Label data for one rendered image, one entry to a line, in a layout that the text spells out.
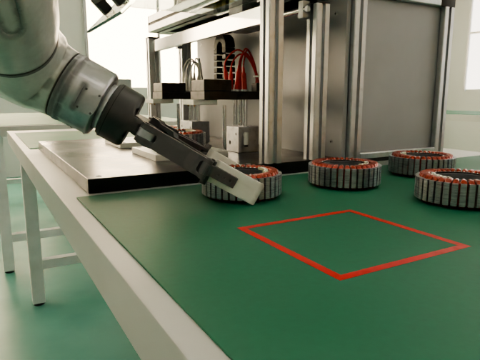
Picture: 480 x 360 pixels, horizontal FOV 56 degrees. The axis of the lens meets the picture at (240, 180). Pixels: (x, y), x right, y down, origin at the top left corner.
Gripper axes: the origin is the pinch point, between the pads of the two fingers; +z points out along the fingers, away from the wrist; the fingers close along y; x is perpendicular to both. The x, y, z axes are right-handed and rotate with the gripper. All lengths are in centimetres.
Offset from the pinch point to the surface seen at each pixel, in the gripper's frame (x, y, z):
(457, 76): 257, -631, 361
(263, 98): 13.0, -17.4, 0.2
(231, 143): 2.6, -35.3, 1.8
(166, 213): -6.9, 8.6, -7.6
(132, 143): -8.9, -45.0, -16.8
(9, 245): -101, -170, -51
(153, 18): 21, -73, -29
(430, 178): 12.6, 8.7, 19.6
